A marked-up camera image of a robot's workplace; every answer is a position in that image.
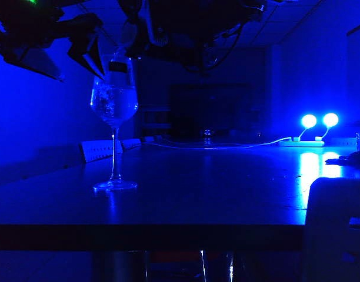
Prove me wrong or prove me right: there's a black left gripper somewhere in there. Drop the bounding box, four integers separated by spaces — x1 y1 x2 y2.
0 0 106 82

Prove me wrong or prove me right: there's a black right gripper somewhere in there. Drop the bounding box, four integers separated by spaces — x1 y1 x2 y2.
146 0 269 46

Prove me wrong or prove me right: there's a black thermos cup with lid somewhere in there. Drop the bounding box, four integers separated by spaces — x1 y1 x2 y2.
118 16 216 64

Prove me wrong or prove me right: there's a clear stemmed wine glass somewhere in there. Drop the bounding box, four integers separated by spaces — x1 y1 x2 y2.
90 55 139 192

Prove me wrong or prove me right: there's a small clear drinking glass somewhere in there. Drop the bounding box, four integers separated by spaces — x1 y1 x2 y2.
201 128 214 145

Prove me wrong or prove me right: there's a dark flat screen monitor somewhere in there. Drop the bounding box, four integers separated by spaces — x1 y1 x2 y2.
168 83 251 139

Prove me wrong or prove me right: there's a dark low cabinet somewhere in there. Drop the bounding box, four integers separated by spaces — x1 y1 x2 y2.
141 110 171 137

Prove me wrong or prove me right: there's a white perforated chair back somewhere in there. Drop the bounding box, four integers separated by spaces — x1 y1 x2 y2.
120 138 142 152
326 137 356 146
79 140 124 165

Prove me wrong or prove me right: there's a round glowing usb lamp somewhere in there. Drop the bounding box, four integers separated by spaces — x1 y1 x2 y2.
314 113 339 142
296 113 318 142

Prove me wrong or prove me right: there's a white power strip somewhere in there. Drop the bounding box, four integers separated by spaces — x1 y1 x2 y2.
278 140 325 147

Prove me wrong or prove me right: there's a wide dark table column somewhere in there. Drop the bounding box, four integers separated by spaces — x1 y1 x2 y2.
91 251 148 282

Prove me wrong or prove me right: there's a dark crumpled cloth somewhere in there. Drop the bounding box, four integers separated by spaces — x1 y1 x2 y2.
324 149 360 167

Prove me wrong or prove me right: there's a chrome table leg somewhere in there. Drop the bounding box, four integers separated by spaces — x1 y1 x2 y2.
226 251 235 282
198 249 208 282

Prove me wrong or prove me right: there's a black gripper cable bundle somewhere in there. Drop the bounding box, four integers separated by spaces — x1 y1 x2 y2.
182 23 246 75

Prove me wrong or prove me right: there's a dark wall rail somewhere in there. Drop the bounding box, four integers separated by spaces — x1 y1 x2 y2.
345 21 360 38

